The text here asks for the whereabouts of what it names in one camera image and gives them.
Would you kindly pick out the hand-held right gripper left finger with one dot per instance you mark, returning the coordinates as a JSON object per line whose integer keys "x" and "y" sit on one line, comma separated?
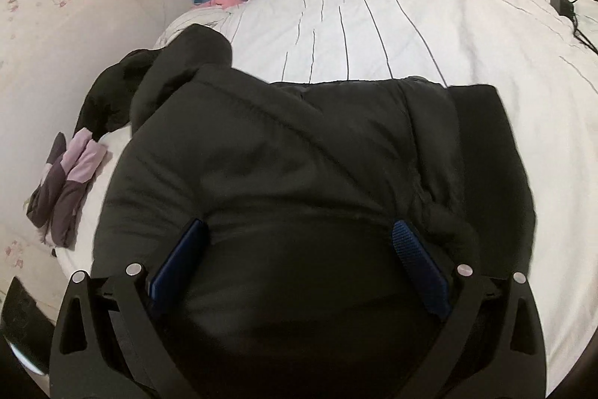
{"x": 180, "y": 268}

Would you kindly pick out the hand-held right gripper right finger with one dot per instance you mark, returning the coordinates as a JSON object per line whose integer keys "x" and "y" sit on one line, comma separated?
{"x": 420, "y": 268}

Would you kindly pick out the black puffer jacket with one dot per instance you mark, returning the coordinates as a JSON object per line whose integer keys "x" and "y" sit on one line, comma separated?
{"x": 289, "y": 174}

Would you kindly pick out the purple folded cloth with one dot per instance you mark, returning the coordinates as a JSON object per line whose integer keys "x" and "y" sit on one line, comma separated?
{"x": 65, "y": 184}

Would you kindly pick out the dark glossy object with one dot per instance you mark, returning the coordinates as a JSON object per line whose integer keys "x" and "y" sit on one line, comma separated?
{"x": 23, "y": 324}

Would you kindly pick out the black hooded garment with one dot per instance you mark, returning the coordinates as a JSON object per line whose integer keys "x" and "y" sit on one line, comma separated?
{"x": 140, "y": 81}

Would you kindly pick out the pink pillow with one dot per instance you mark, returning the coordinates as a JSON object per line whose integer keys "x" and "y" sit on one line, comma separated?
{"x": 226, "y": 2}

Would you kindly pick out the black charger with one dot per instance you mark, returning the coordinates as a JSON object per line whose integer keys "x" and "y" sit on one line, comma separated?
{"x": 562, "y": 3}

